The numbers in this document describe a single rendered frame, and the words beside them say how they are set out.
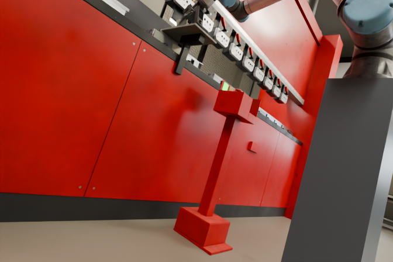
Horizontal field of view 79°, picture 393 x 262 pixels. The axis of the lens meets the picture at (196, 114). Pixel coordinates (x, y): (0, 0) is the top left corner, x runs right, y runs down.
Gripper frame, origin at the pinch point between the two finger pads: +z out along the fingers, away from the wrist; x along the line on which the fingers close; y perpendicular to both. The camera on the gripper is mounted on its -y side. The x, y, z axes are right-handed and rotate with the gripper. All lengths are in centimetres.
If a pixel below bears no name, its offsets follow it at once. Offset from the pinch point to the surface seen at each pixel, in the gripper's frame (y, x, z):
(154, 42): -15.3, 16.7, 7.9
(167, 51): -14.9, 7.8, 8.0
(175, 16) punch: 13.5, 1.3, -3.2
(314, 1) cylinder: 119, -186, -109
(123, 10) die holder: -0.1, 31.5, 7.9
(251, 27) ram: 37, -67, -31
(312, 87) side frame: 44, -216, -39
